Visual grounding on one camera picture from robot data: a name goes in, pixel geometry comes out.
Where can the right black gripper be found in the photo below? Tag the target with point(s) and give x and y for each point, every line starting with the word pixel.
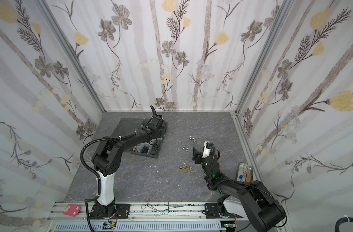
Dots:
pixel 201 156

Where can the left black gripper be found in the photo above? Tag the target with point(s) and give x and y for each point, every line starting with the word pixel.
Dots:
pixel 164 131

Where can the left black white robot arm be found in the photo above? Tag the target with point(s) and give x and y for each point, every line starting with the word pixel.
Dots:
pixel 106 161

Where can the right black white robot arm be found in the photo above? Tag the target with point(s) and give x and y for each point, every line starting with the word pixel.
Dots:
pixel 263 211

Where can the brass screws cluster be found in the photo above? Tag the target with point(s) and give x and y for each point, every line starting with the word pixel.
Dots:
pixel 186 168

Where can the green compartment organizer box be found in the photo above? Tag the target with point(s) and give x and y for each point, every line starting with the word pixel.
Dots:
pixel 139 144

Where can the small metal tray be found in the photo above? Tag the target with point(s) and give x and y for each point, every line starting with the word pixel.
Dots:
pixel 245 173

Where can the pink rectangular device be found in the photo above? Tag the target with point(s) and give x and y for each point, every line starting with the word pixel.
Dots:
pixel 71 210

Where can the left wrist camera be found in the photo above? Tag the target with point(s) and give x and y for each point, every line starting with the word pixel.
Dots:
pixel 156 121

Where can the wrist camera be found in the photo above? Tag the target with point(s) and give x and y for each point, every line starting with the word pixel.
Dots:
pixel 156 121
pixel 207 149

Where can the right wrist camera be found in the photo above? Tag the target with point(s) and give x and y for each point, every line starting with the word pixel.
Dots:
pixel 207 149

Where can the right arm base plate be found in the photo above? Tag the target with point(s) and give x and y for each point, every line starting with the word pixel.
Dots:
pixel 215 210

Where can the surgical scissors on rail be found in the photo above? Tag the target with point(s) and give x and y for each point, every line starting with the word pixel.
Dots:
pixel 165 208

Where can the white vented cable duct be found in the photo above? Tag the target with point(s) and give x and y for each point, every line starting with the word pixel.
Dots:
pixel 147 226

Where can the aluminium front rail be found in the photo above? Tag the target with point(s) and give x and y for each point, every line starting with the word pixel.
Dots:
pixel 193 212

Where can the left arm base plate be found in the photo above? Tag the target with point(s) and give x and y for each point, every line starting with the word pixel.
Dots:
pixel 119 211

